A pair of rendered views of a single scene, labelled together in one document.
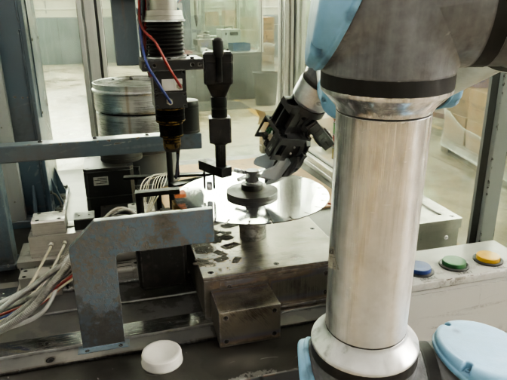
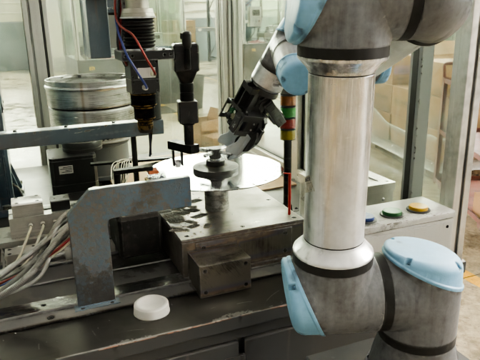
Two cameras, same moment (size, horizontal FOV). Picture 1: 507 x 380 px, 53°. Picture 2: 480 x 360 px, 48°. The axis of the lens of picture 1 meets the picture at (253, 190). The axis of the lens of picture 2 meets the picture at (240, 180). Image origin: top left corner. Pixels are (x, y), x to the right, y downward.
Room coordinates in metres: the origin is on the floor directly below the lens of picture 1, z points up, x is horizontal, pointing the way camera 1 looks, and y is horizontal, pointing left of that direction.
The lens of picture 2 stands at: (-0.22, 0.10, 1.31)
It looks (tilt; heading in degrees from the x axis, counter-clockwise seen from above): 17 degrees down; 353
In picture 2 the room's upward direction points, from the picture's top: 1 degrees counter-clockwise
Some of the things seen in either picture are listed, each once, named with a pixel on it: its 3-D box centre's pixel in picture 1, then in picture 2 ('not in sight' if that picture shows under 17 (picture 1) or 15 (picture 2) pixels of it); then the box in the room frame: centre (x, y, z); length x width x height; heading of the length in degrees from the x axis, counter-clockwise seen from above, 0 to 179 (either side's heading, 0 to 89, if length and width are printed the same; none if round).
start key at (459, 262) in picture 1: (453, 265); (391, 214); (0.81, -0.35, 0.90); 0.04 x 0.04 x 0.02
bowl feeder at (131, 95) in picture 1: (142, 133); (94, 128); (1.74, 0.38, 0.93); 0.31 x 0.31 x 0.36
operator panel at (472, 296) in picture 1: (444, 298); (385, 244); (0.82, -0.35, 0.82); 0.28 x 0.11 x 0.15; 105
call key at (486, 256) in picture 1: (487, 259); (418, 209); (0.82, -0.42, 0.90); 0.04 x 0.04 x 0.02
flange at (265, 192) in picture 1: (252, 188); (215, 164); (1.04, 0.00, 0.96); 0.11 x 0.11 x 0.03
